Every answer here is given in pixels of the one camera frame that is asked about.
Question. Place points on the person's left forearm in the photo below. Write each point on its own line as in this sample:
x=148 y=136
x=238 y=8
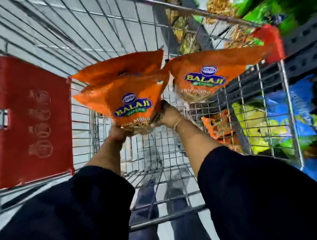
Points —
x=108 y=156

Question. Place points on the person's grey right shoe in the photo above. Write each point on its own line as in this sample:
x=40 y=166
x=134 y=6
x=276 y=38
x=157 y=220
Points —
x=176 y=188

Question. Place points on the person's black sleeve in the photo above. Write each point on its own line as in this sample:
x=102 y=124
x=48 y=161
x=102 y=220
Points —
x=62 y=218
x=265 y=197

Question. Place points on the small orange shelf packet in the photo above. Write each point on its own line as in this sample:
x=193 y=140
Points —
x=219 y=127

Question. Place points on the group of clear fried-snack packets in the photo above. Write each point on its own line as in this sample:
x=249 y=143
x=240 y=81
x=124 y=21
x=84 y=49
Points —
x=215 y=5

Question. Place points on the person's right hand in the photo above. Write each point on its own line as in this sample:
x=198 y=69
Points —
x=170 y=116

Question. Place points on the person's right leg blue jeans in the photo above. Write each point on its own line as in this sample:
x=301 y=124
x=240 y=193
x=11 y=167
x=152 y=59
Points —
x=189 y=226

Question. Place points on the dark metal store shelf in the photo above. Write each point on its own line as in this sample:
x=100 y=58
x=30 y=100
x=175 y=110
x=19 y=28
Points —
x=306 y=48

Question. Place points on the person's black right sleeve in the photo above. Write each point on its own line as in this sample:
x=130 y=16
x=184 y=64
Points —
x=265 y=197

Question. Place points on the orange snack packet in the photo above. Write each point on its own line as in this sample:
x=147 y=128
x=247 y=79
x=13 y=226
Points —
x=117 y=66
x=130 y=104
x=211 y=67

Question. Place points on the person's left hand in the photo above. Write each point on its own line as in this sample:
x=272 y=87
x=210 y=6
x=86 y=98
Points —
x=118 y=134

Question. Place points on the red plastic cart seat flap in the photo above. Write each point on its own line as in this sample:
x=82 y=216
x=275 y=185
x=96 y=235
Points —
x=32 y=123

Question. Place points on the group of yellow snack packets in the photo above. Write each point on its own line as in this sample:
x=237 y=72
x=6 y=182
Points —
x=255 y=126

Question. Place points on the person's leg blue jeans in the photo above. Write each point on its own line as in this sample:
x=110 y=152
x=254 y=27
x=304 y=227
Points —
x=189 y=226
x=144 y=232

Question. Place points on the red plastic cart corner bumper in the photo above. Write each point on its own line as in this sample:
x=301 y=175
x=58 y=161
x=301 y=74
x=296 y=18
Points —
x=270 y=40

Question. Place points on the person's right forearm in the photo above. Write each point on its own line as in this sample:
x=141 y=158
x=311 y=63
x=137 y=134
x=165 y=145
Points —
x=196 y=143

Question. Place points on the person's left leg blue jeans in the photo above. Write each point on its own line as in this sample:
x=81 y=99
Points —
x=144 y=232

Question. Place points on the group of green snack packets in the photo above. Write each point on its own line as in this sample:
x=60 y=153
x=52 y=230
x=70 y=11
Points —
x=282 y=1

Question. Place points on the person's right fingers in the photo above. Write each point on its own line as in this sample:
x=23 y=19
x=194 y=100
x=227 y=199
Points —
x=160 y=113

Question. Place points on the person's black left sleeve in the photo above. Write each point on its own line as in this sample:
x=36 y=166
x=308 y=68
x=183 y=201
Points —
x=62 y=218

